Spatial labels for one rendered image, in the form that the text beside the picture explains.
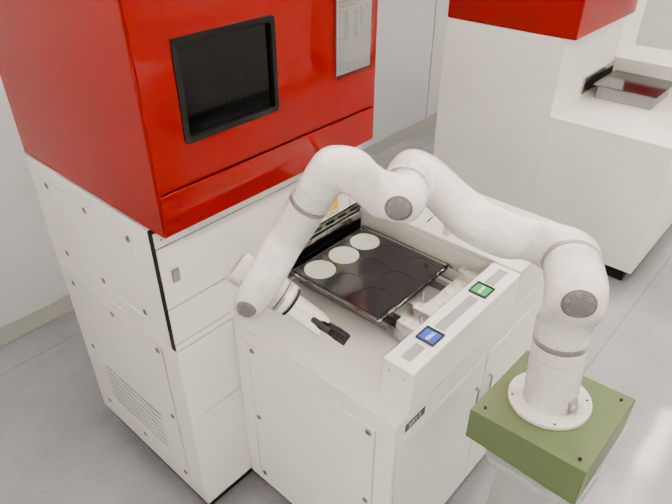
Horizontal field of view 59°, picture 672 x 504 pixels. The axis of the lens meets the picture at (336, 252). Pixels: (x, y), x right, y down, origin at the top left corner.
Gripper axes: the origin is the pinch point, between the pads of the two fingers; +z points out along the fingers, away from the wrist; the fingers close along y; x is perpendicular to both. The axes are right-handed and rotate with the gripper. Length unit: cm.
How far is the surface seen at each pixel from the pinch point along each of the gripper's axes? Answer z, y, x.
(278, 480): 29, -58, -60
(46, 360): -68, -149, -103
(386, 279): 11.2, -33.8, 19.1
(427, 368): 21.7, 5.3, 6.1
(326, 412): 14.0, -15.4, -21.5
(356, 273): 3.2, -37.9, 15.2
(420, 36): 2, -310, 193
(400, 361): 14.8, 5.3, 3.7
